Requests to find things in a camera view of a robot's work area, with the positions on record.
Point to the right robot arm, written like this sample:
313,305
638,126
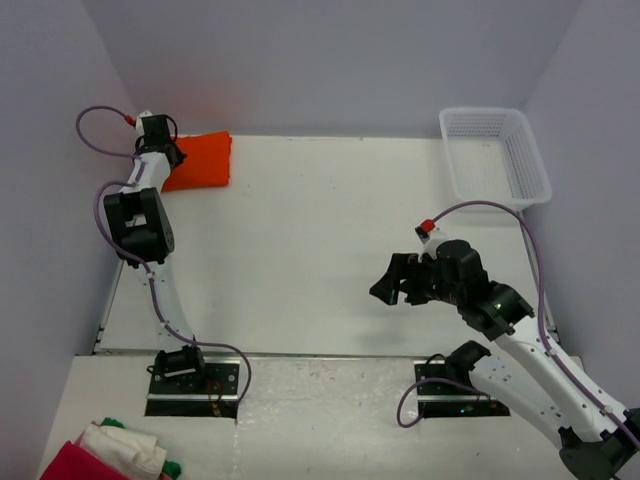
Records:
595,434

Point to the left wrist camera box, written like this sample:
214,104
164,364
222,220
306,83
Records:
141,121

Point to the orange t shirt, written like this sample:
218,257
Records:
207,163

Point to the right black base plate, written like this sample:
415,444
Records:
441,400

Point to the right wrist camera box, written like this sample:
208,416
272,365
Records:
431,237

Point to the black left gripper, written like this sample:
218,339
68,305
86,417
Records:
179,156

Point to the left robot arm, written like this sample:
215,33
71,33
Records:
134,222

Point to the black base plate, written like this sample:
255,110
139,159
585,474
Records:
211,394
441,400

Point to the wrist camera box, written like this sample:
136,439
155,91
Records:
431,237
141,121

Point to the green folded shirt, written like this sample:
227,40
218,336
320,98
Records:
171,470

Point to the white plastic basket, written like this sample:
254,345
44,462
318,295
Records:
492,155

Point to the white folded shirt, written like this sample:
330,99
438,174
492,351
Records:
134,455

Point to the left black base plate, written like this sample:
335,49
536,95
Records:
211,394

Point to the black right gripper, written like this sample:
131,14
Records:
408,266

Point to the pink folded shirt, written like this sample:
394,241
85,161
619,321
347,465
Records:
74,463

